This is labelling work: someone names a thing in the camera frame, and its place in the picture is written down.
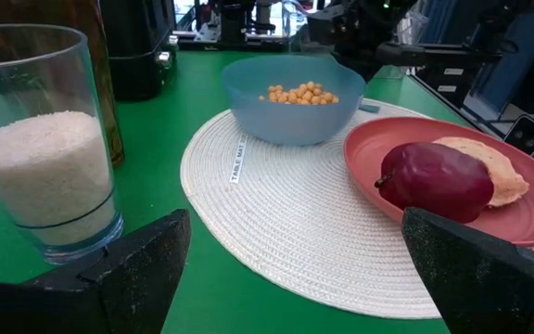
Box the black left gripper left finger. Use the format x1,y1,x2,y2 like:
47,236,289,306
0,208,193,334

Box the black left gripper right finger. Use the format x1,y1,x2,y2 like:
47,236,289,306
400,206,534,334

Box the toast slice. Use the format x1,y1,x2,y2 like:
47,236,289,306
432,135,531,209

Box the red apple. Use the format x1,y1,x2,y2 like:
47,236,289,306
374,141,496,225

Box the yellow chickpeas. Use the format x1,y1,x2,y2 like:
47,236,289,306
257,80,341,107

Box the orange round plate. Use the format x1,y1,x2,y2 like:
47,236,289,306
342,116,534,249

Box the light blue bowl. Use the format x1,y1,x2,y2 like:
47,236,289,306
221,54,367,147

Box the clear glass with white filling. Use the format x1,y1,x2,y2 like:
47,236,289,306
0,23,125,266

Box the white woven round placemat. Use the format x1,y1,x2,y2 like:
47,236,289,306
179,97,534,321

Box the black four-slot toaster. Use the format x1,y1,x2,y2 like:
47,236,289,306
99,0,179,103

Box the ribbed tinted drinking glass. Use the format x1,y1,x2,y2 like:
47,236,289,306
0,0,126,168

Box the black table-level camera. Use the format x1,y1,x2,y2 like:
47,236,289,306
502,113,534,158

